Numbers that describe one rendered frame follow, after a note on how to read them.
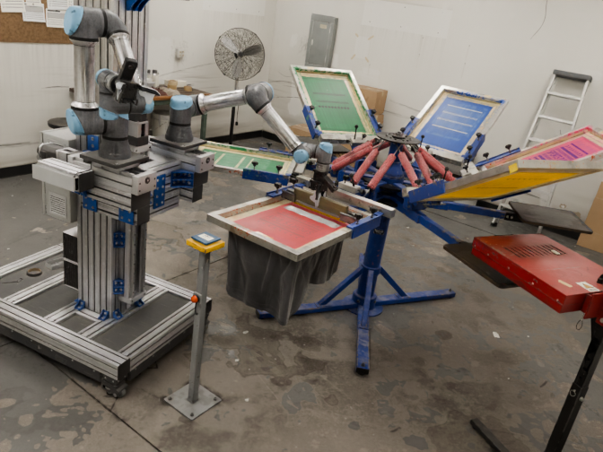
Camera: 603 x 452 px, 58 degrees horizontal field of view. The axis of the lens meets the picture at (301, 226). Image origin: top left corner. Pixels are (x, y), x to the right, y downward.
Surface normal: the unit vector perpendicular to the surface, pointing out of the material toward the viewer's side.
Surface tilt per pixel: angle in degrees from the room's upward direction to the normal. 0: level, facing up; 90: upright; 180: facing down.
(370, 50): 90
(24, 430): 0
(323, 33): 90
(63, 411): 0
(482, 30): 90
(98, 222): 90
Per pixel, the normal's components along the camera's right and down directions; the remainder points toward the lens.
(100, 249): -0.42, 0.29
